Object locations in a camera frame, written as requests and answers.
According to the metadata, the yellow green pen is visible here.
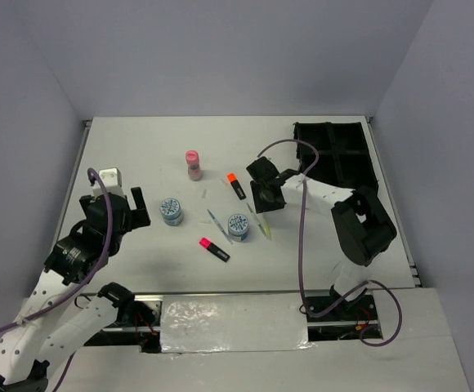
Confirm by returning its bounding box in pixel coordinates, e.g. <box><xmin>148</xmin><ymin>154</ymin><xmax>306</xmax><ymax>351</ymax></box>
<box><xmin>246</xmin><ymin>203</ymin><xmax>271</xmax><ymax>240</ymax></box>

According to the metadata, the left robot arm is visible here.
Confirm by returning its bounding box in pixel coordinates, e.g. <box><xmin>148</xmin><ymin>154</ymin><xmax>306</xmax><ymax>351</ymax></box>
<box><xmin>0</xmin><ymin>187</ymin><xmax>157</xmax><ymax>391</ymax></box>

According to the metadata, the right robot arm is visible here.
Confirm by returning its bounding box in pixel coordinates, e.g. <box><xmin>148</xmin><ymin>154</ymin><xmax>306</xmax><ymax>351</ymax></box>
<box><xmin>246</xmin><ymin>157</ymin><xmax>397</xmax><ymax>319</ymax></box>

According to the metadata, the orange highlighter marker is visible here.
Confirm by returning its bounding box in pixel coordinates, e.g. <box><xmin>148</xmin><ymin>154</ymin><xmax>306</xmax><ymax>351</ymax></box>
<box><xmin>227</xmin><ymin>173</ymin><xmax>246</xmax><ymax>200</ymax></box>

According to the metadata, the left blue glitter jar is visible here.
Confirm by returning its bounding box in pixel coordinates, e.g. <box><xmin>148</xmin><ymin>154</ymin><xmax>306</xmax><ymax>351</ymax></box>
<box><xmin>159</xmin><ymin>198</ymin><xmax>184</xmax><ymax>226</ymax></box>

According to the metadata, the blue glitter jar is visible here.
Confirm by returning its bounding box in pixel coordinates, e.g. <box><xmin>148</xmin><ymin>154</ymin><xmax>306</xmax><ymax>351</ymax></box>
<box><xmin>159</xmin><ymin>198</ymin><xmax>184</xmax><ymax>226</ymax></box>
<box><xmin>227</xmin><ymin>213</ymin><xmax>249</xmax><ymax>242</ymax></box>

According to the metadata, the right blue glitter jar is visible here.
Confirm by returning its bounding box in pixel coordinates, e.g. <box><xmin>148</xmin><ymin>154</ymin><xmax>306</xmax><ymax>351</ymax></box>
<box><xmin>227</xmin><ymin>213</ymin><xmax>249</xmax><ymax>242</ymax></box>

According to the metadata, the pink glitter bottle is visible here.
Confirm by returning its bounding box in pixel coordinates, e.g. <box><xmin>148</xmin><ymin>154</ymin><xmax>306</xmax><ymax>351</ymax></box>
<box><xmin>185</xmin><ymin>150</ymin><xmax>202</xmax><ymax>180</ymax></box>

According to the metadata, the blue clear pen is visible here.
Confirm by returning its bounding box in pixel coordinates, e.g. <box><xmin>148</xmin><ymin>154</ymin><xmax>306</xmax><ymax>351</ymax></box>
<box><xmin>207</xmin><ymin>209</ymin><xmax>234</xmax><ymax>244</ymax></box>

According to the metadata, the black divided organizer tray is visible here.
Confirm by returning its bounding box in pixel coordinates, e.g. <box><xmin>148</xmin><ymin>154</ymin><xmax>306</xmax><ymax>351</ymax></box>
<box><xmin>293</xmin><ymin>122</ymin><xmax>378</xmax><ymax>190</ymax></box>

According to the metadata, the pink highlighter marker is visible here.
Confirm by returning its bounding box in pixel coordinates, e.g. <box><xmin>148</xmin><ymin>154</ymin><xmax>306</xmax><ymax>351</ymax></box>
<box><xmin>199</xmin><ymin>238</ymin><xmax>230</xmax><ymax>262</ymax></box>

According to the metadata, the silver foil tape strip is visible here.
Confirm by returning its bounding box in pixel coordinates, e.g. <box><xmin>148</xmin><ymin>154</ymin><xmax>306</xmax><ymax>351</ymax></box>
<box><xmin>160</xmin><ymin>293</ymin><xmax>311</xmax><ymax>354</ymax></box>

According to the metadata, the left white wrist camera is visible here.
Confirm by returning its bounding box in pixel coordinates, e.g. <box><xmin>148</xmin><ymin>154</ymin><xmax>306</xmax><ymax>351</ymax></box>
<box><xmin>88</xmin><ymin>167</ymin><xmax>125</xmax><ymax>198</ymax></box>

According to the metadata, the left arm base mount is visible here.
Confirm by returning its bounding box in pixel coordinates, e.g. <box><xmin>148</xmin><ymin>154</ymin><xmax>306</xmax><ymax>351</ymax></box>
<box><xmin>84</xmin><ymin>299</ymin><xmax>163</xmax><ymax>354</ymax></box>

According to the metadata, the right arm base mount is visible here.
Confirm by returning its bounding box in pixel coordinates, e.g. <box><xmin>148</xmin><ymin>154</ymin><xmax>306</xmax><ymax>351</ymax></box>
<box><xmin>299</xmin><ymin>294</ymin><xmax>382</xmax><ymax>342</ymax></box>

